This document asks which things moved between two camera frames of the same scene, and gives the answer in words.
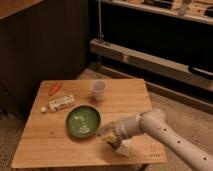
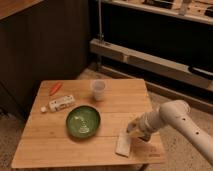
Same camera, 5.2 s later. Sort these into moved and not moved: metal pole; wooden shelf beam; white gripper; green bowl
Moved: white gripper
Not moved: green bowl; metal pole; wooden shelf beam
